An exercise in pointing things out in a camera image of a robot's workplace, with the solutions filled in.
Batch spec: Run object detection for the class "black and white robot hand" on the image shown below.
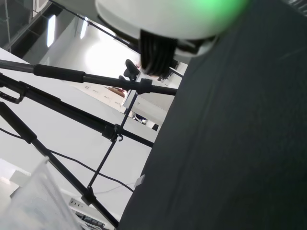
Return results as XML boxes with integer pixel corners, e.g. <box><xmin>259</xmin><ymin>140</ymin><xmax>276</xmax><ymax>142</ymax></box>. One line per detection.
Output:
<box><xmin>94</xmin><ymin>0</ymin><xmax>249</xmax><ymax>77</ymax></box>

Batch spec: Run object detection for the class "black office chair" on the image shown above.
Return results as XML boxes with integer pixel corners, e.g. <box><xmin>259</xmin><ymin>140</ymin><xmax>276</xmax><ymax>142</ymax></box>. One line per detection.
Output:
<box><xmin>118</xmin><ymin>59</ymin><xmax>140</xmax><ymax>82</ymax></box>

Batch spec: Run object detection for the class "black tripod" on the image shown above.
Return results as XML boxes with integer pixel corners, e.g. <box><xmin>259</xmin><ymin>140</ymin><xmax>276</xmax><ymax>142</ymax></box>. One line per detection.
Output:
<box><xmin>0</xmin><ymin>58</ymin><xmax>184</xmax><ymax>229</ymax></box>

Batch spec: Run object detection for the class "black cloth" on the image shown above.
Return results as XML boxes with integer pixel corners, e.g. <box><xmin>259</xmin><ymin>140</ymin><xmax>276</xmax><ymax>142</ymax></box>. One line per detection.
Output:
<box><xmin>116</xmin><ymin>0</ymin><xmax>307</xmax><ymax>230</ymax></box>

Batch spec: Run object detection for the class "clear cloth clip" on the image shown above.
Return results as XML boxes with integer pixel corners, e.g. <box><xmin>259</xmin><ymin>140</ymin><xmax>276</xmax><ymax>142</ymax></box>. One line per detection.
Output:
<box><xmin>134</xmin><ymin>174</ymin><xmax>146</xmax><ymax>188</ymax></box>

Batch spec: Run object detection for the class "thin black cable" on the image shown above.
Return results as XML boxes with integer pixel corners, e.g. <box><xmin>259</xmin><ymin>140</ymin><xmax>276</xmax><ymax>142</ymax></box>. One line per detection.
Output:
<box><xmin>0</xmin><ymin>127</ymin><xmax>135</xmax><ymax>193</ymax></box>

